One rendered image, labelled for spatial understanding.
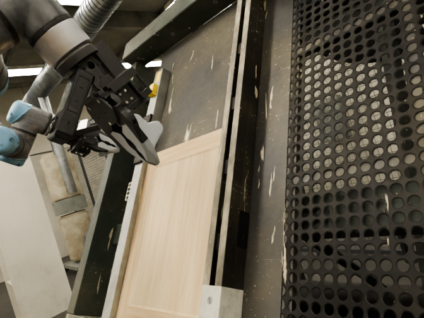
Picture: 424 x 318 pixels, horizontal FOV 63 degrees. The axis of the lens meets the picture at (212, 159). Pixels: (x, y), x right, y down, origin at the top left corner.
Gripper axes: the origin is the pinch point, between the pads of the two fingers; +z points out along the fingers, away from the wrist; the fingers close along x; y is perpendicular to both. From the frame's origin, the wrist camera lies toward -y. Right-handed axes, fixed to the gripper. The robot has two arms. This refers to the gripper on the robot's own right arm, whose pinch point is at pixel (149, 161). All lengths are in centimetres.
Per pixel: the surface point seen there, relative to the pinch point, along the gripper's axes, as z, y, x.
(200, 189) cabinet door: 22.4, 20.7, 28.0
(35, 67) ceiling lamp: -138, 263, 597
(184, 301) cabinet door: 37.0, -5.0, 26.2
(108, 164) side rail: 8, 30, 86
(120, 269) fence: 30, -3, 58
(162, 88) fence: -3, 58, 62
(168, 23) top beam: -21, 76, 56
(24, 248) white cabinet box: 58, 18, 422
